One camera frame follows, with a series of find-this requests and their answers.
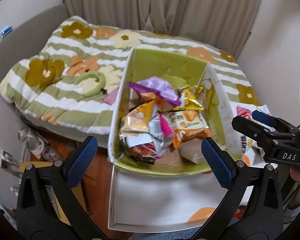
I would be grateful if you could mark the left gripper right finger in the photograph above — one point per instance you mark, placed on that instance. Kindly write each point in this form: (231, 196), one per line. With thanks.
(252, 207)

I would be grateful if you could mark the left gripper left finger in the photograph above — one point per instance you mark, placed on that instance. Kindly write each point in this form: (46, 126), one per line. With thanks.
(46, 206)

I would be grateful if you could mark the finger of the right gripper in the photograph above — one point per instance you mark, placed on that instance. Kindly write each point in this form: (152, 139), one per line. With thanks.
(278, 124)
(259, 133)

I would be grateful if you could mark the gold foil snack packet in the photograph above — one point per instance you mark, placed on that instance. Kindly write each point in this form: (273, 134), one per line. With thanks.
(189, 97)

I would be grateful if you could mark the orange cream egg cake packet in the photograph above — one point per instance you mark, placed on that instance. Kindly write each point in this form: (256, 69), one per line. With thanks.
(187, 125)

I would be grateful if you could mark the translucent white cake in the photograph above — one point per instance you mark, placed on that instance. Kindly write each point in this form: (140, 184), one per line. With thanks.
(191, 150)

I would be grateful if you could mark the pink white snack packet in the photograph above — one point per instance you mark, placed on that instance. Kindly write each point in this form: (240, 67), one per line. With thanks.
(166, 126)

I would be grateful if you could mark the green cardboard box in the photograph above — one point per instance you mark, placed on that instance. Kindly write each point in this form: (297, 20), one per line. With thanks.
(179, 70)

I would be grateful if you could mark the purple snack packet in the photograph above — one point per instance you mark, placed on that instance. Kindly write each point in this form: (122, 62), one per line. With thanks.
(158, 86)

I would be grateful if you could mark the dark red snack packet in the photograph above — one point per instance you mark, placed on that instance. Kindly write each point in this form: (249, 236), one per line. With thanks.
(144, 147)

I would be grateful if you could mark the pink red small snack packet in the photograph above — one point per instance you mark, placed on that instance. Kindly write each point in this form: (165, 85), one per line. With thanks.
(245, 112)

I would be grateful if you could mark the beige curtain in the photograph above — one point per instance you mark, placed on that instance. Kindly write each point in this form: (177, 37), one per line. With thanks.
(224, 24)

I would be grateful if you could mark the floral striped green quilt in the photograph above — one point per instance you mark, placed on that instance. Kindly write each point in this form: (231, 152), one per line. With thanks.
(43, 86)

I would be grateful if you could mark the green plush headband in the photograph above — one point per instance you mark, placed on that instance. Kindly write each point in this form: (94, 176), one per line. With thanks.
(93, 83)

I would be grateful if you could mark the grey padded headboard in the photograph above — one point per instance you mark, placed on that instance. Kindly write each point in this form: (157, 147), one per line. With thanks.
(30, 37)

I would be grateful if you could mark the blue white small device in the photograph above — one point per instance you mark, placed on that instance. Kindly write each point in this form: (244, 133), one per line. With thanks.
(5, 32)

